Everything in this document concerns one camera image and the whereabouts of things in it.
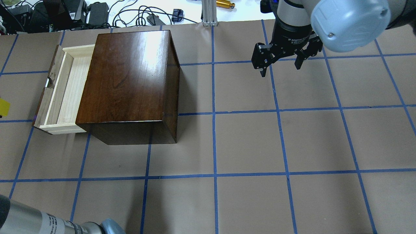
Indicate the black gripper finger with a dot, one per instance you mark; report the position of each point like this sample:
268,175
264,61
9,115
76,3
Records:
262,57
314,46

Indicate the light wood drawer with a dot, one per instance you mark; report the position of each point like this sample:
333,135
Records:
59,103

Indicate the yellow cube block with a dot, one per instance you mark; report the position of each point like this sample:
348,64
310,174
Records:
4,108

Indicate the silver robot arm near drawer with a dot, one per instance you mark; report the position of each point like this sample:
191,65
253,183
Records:
18,218

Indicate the dark wooden drawer cabinet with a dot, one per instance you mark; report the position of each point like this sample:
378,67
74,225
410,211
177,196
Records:
130,96

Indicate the gold cylinder tool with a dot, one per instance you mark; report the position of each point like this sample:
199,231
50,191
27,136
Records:
226,4

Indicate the small blue black connector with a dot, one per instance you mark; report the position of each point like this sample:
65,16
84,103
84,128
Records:
177,15

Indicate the black power adapter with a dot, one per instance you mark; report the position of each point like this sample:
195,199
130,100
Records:
154,20

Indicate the black electronics pile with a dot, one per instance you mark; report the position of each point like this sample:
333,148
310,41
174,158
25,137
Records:
38,16

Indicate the aluminium frame post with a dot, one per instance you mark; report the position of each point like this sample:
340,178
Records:
209,13

